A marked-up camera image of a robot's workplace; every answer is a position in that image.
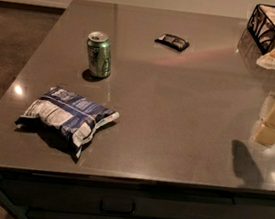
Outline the black wire basket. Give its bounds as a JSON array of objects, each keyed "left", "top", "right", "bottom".
[{"left": 243, "top": 1, "right": 275, "bottom": 57}]

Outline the green soda can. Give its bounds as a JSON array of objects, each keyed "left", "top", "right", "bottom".
[{"left": 86, "top": 31, "right": 111, "bottom": 79}]

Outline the dark rxbar chocolate bar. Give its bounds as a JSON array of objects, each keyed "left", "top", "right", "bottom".
[{"left": 155, "top": 33, "right": 190, "bottom": 52}]

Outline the blue white chip bag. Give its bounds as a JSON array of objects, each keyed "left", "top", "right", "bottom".
[{"left": 15, "top": 86, "right": 120, "bottom": 158}]

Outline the upper drawer with handle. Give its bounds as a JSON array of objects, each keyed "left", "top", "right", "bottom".
[{"left": 0, "top": 179, "right": 275, "bottom": 219}]

